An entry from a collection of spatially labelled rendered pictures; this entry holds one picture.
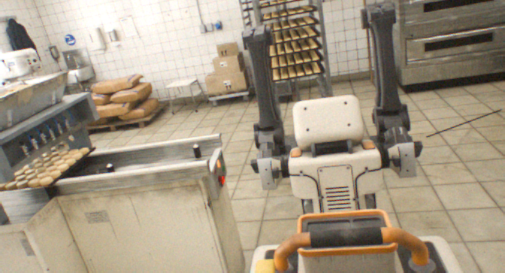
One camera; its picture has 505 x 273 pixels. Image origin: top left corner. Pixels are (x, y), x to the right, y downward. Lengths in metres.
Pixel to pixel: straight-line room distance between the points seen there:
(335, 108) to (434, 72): 3.74
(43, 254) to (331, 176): 1.24
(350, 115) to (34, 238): 1.34
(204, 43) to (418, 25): 3.08
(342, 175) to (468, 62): 3.92
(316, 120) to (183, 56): 4.95
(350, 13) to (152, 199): 4.44
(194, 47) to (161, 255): 4.43
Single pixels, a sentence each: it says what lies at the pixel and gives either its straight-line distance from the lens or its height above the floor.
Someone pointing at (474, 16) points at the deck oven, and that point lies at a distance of 4.84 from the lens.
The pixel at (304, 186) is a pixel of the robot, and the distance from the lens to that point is 1.13.
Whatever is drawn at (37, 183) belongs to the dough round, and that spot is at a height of 0.92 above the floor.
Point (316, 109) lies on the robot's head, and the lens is 1.14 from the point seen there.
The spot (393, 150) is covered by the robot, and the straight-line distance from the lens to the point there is 1.19.
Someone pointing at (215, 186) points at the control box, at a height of 0.76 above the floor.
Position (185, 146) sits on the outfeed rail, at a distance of 1.82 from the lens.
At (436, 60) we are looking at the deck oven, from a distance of 4.72.
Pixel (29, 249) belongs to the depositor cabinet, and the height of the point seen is 0.71.
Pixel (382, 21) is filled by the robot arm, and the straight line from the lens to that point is 1.27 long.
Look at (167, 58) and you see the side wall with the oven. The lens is 6.07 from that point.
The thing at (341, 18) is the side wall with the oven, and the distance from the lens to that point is 5.54.
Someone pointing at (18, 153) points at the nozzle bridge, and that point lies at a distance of 1.85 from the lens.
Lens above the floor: 1.52
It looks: 20 degrees down
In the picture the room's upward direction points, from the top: 12 degrees counter-clockwise
